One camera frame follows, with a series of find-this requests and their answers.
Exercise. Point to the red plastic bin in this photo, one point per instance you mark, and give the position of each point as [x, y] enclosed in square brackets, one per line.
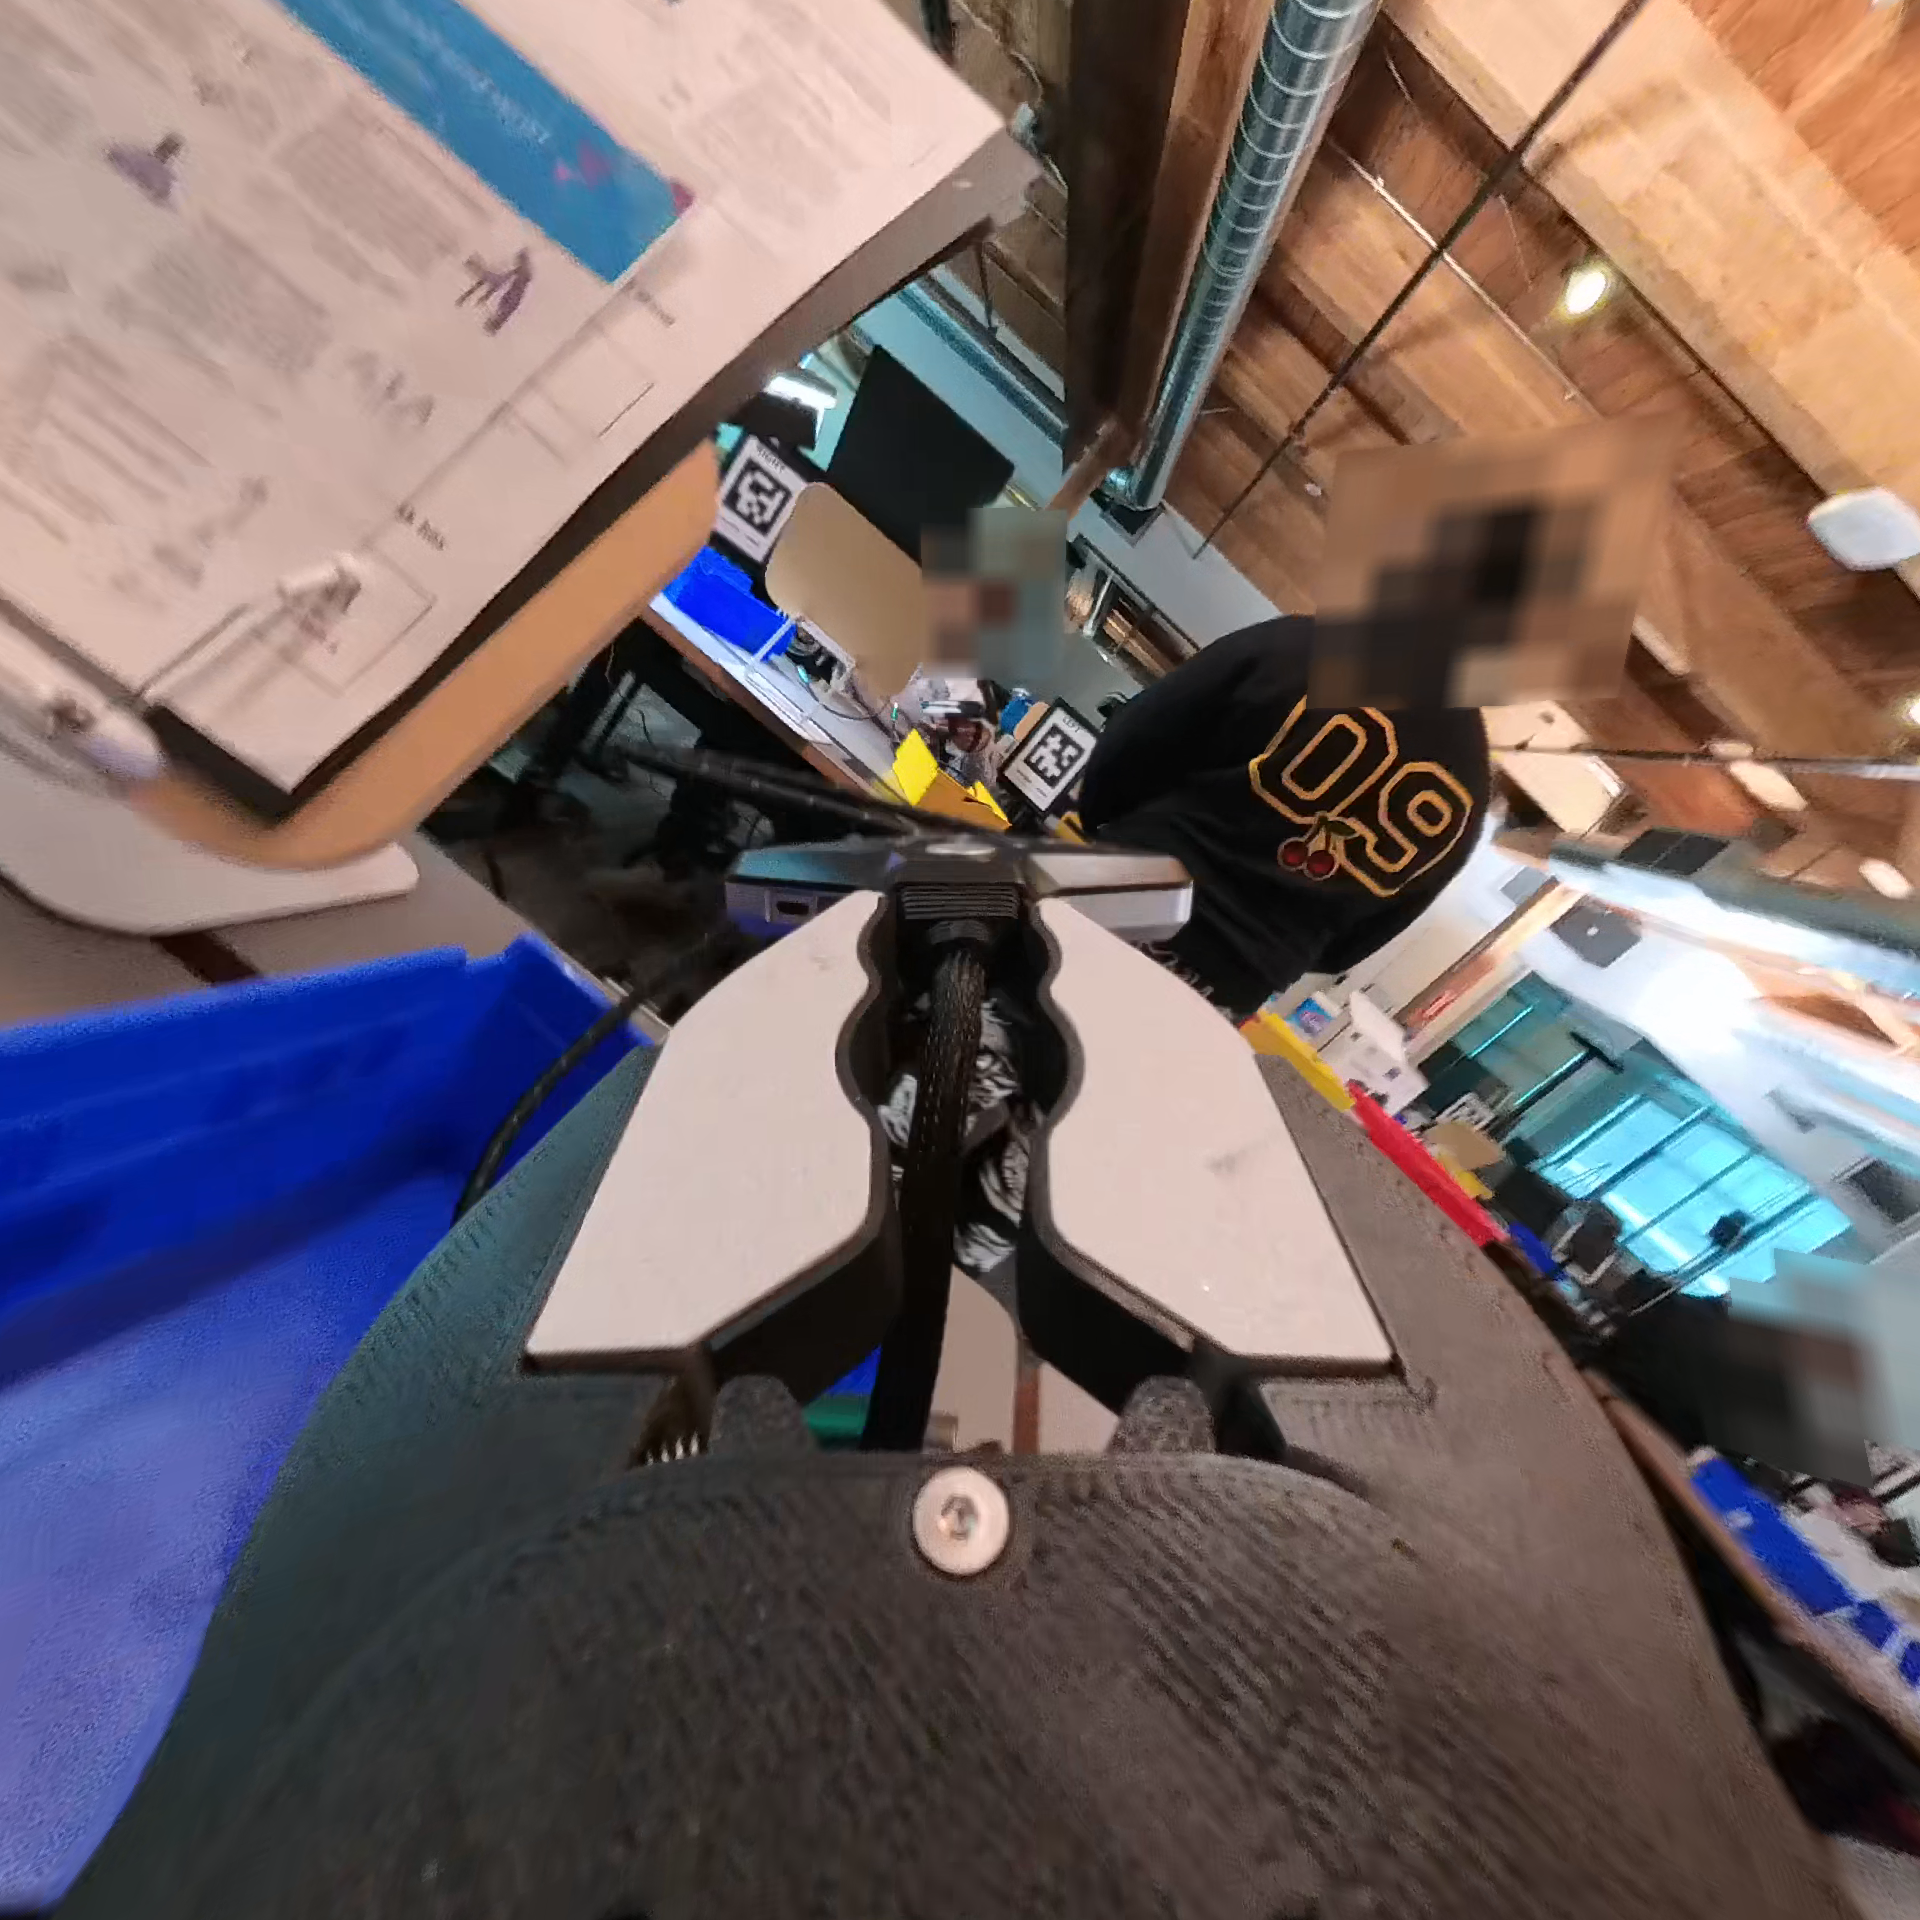
[1424, 1154]

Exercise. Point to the silver ventilation duct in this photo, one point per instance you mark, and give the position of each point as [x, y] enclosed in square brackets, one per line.
[1261, 211]

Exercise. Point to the printed marker tag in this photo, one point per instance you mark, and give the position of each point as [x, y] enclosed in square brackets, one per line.
[1045, 756]
[757, 495]

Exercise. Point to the sign stand with printed sheet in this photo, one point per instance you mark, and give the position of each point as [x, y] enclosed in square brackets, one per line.
[301, 375]

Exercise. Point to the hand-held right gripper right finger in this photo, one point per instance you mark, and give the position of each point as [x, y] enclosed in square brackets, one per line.
[1202, 1170]

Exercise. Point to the round ceiling lamp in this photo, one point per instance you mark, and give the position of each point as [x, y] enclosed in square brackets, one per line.
[1587, 284]

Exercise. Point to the grey usb hub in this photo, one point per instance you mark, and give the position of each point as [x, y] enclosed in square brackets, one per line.
[1103, 879]

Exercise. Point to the grey desk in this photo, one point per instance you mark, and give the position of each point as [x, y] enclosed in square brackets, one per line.
[346, 938]

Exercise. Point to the beige rounded board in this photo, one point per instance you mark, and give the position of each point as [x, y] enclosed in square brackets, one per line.
[844, 586]

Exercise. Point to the black white patterned cloth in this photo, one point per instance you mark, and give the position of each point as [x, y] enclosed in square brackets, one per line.
[983, 1185]

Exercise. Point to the blue plastic bin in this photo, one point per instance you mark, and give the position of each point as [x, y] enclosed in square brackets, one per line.
[182, 1200]

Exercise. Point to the black monitor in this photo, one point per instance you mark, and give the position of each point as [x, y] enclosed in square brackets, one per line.
[915, 434]

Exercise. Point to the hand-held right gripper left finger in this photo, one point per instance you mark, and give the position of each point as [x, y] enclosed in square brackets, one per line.
[720, 1154]

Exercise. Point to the wooden ceiling beam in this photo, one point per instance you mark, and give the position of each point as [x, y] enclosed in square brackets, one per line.
[1149, 194]

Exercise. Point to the white ceiling device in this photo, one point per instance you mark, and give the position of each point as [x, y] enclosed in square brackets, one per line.
[1869, 528]

